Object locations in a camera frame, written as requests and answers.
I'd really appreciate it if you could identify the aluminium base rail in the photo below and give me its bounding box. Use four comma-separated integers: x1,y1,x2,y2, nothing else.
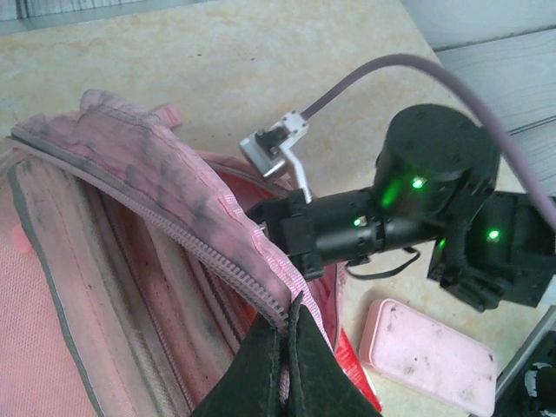
494,303,556,392

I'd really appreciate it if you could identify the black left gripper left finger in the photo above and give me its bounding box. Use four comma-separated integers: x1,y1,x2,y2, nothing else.
190,312,286,417

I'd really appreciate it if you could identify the red card pack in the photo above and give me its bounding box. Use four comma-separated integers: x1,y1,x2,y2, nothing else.
332,328,383,414

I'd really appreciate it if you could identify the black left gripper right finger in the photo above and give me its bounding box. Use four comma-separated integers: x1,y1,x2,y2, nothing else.
284,289,384,417

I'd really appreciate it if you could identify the pink pencil case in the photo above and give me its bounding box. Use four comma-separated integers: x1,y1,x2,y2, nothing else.
358,298,499,416

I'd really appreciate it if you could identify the pink student backpack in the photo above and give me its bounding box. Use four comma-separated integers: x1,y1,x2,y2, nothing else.
0,89,348,417

